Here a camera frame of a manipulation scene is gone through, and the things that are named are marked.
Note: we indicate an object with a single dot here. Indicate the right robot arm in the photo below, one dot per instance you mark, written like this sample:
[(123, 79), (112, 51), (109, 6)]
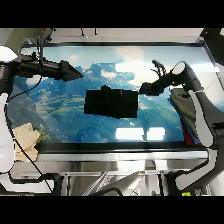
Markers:
[(206, 113)]

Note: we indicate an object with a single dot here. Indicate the black T-shirt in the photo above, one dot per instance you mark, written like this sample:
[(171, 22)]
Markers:
[(111, 102)]

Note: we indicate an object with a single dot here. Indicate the red garment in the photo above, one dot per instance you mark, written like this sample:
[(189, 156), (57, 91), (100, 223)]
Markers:
[(191, 140)]

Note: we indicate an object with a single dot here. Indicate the olive garment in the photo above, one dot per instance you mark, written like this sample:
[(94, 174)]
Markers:
[(185, 103)]

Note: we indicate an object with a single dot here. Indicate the cream garment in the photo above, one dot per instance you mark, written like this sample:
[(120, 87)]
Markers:
[(27, 140)]

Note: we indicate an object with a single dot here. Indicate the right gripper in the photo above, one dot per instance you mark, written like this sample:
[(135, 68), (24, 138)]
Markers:
[(150, 88)]

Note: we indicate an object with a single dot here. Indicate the silver frame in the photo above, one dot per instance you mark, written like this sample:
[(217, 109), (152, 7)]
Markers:
[(133, 156)]

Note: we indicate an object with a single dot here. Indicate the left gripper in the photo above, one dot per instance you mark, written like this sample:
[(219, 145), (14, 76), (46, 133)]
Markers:
[(65, 70)]

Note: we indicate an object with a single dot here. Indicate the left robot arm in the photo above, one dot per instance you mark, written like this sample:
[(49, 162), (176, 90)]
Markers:
[(6, 140)]

